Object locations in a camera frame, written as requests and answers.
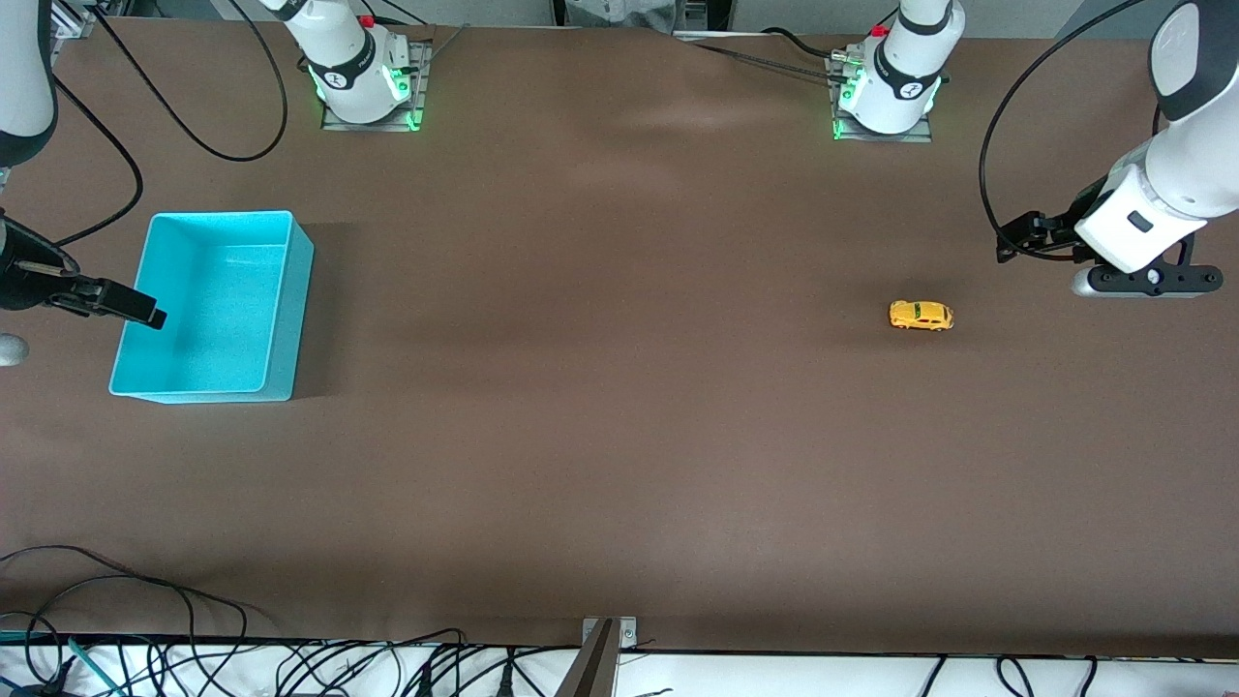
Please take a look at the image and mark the yellow beetle toy car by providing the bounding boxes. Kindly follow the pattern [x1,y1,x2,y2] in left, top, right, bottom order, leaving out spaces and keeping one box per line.
[889,300,955,333]

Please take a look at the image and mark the turquoise plastic bin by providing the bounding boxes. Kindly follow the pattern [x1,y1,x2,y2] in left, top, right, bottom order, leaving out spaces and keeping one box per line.
[108,210,316,404]

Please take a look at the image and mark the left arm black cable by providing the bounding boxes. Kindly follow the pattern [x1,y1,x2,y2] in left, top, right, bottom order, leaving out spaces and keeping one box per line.
[980,0,1148,262]

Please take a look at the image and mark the right arm short black cable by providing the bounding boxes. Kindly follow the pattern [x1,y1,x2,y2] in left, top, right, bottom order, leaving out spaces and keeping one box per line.
[53,77,145,246]

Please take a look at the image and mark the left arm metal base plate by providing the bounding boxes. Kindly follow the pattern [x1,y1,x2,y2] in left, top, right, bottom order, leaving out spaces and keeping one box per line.
[831,53,935,144]

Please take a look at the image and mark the right arm long black cable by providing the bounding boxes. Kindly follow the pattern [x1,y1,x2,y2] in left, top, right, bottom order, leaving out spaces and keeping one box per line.
[92,0,289,163]

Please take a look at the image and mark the long looping black cable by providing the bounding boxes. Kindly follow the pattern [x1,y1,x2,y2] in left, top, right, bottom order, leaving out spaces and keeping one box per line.
[0,545,249,669]

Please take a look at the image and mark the aluminium frame profile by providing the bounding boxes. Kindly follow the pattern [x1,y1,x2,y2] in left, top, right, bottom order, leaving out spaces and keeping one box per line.
[53,0,98,40]

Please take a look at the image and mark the thick black base cable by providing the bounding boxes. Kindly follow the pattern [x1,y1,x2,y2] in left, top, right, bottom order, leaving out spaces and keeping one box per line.
[763,26,841,61]

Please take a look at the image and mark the thin black base cable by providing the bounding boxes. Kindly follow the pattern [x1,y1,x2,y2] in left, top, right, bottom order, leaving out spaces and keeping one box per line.
[692,43,841,82]

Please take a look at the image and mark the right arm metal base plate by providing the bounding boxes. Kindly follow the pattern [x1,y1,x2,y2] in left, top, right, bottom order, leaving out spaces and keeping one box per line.
[321,39,432,134]

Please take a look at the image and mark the teal cable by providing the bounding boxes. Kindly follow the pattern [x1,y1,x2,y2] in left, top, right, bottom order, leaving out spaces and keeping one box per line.
[68,637,125,697]

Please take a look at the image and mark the thin grey base cable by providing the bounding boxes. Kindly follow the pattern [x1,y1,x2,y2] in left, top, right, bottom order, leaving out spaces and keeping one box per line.
[411,24,472,74]

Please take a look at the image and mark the tangled black cable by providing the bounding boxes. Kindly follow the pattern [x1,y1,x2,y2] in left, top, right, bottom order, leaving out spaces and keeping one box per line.
[276,629,466,697]

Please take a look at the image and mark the small metal mounting bracket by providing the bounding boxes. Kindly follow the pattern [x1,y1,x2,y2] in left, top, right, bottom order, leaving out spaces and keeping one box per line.
[581,617,638,650]

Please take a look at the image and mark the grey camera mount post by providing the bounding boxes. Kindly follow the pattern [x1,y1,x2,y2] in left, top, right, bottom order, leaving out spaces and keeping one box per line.
[554,620,619,697]

